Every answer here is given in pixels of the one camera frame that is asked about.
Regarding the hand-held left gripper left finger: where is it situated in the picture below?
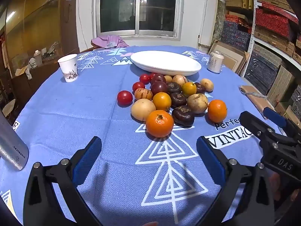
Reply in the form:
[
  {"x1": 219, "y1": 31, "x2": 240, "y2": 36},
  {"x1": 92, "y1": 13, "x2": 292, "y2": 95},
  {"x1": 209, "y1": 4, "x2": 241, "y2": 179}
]
[{"x1": 24, "y1": 136, "x2": 103, "y2": 226}]

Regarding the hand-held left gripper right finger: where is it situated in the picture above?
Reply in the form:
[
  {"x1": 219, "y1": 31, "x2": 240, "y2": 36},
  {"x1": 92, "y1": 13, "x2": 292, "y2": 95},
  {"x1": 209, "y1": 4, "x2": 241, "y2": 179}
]
[{"x1": 196, "y1": 136, "x2": 275, "y2": 226}]

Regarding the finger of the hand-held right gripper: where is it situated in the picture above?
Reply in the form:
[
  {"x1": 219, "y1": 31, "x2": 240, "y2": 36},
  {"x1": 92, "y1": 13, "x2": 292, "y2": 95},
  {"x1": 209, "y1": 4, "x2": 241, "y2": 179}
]
[
  {"x1": 240, "y1": 111, "x2": 286, "y2": 144},
  {"x1": 263, "y1": 107, "x2": 301, "y2": 142}
]

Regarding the dark brown water chestnut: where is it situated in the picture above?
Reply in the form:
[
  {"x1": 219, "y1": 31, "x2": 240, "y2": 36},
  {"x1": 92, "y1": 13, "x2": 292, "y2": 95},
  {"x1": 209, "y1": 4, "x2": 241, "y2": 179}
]
[
  {"x1": 166, "y1": 82, "x2": 182, "y2": 94},
  {"x1": 170, "y1": 92, "x2": 188, "y2": 109},
  {"x1": 172, "y1": 106, "x2": 195, "y2": 128},
  {"x1": 194, "y1": 82, "x2": 206, "y2": 94}
]

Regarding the large orange tangerine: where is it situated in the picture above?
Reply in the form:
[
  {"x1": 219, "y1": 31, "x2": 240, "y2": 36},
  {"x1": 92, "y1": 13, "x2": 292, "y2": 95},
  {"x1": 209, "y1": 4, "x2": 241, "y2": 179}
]
[{"x1": 146, "y1": 110, "x2": 174, "y2": 138}]

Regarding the yellow-green tangerine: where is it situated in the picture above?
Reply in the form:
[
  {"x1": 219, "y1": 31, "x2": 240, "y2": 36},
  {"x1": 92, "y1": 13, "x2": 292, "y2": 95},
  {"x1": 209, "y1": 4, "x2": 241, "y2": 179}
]
[{"x1": 182, "y1": 82, "x2": 197, "y2": 97}]

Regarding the large tan pepino melon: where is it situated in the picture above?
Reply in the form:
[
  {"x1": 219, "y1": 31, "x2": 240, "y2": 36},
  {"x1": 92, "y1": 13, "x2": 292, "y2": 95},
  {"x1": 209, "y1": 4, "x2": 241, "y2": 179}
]
[{"x1": 131, "y1": 99, "x2": 157, "y2": 121}]

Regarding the yellow-orange tangerine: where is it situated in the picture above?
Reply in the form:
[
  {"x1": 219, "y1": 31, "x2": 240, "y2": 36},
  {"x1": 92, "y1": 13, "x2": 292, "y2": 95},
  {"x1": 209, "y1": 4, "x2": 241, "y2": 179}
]
[{"x1": 152, "y1": 92, "x2": 172, "y2": 111}]

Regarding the striped orange-tan pepino melon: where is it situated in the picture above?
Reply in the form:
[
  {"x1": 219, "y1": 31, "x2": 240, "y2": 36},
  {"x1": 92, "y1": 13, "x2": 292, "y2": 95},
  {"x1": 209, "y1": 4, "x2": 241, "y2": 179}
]
[{"x1": 135, "y1": 88, "x2": 153, "y2": 100}]

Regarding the dark red plum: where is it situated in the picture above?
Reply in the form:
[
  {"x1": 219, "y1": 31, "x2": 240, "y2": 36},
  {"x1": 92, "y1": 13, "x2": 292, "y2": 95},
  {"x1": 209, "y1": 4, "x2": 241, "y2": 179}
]
[
  {"x1": 150, "y1": 81, "x2": 168, "y2": 95},
  {"x1": 151, "y1": 74, "x2": 166, "y2": 85}
]

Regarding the white oval plate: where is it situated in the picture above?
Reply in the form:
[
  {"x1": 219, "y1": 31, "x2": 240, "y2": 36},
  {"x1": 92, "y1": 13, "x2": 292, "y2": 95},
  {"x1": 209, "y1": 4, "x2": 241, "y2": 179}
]
[{"x1": 130, "y1": 50, "x2": 202, "y2": 76}]

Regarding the person's right hand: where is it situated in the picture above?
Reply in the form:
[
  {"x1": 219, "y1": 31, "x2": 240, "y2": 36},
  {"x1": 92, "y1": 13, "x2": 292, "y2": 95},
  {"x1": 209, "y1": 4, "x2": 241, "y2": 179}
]
[{"x1": 269, "y1": 173, "x2": 283, "y2": 202}]

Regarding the brown paper package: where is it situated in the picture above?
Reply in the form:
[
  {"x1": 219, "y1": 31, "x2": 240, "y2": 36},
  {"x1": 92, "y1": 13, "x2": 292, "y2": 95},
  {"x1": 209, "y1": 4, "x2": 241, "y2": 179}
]
[{"x1": 239, "y1": 85, "x2": 277, "y2": 115}]

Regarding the blue printed tablecloth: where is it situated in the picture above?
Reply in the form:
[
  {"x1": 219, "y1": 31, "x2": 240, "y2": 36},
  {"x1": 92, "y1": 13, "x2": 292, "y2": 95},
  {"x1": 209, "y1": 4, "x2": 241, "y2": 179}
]
[{"x1": 0, "y1": 45, "x2": 286, "y2": 226}]

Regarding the white drink can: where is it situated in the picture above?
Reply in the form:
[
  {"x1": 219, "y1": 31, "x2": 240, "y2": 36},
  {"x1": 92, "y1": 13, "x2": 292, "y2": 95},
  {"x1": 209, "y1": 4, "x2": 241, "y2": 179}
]
[{"x1": 207, "y1": 51, "x2": 224, "y2": 73}]

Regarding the silver steel tumbler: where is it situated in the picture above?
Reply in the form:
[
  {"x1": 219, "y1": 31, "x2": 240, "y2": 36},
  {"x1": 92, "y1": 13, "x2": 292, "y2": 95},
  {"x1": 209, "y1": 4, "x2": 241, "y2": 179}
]
[{"x1": 0, "y1": 112, "x2": 29, "y2": 171}]

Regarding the white metal shelf rack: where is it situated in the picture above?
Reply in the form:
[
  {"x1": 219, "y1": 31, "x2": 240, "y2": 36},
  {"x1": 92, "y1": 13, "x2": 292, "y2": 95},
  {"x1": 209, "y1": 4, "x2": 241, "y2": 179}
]
[{"x1": 242, "y1": 0, "x2": 301, "y2": 80}]

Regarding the white printed paper cup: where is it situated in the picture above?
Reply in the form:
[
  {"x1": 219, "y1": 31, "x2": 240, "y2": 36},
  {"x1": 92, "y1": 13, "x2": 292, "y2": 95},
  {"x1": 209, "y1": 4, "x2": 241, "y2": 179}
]
[{"x1": 58, "y1": 54, "x2": 79, "y2": 83}]

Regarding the green marbled board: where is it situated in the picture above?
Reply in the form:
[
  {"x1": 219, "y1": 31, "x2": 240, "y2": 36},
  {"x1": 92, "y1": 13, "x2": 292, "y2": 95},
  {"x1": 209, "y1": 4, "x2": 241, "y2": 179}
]
[{"x1": 213, "y1": 0, "x2": 226, "y2": 43}]

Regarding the white leaning board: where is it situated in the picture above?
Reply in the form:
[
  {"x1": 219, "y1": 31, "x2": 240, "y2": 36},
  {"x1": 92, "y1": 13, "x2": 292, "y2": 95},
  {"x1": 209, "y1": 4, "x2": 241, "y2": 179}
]
[{"x1": 199, "y1": 0, "x2": 219, "y2": 47}]

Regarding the purple garment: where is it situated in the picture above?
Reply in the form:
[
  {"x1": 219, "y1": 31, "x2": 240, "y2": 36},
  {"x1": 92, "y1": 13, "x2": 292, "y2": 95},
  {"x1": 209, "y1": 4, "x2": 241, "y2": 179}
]
[{"x1": 91, "y1": 35, "x2": 130, "y2": 49}]

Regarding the wooden glass-door cabinet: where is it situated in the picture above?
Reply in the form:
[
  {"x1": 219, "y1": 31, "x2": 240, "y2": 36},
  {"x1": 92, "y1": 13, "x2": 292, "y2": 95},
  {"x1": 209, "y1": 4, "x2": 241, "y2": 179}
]
[{"x1": 0, "y1": 0, "x2": 79, "y2": 113}]

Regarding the sliding glass window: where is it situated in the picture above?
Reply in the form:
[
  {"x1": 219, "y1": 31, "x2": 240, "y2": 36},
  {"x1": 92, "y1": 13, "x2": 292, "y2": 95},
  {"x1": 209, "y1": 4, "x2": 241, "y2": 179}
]
[{"x1": 93, "y1": 0, "x2": 184, "y2": 38}]

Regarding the wooden picture frame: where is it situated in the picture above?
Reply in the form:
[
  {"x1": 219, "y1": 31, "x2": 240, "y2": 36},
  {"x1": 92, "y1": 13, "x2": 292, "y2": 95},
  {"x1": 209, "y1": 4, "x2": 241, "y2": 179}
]
[{"x1": 208, "y1": 40, "x2": 250, "y2": 74}]

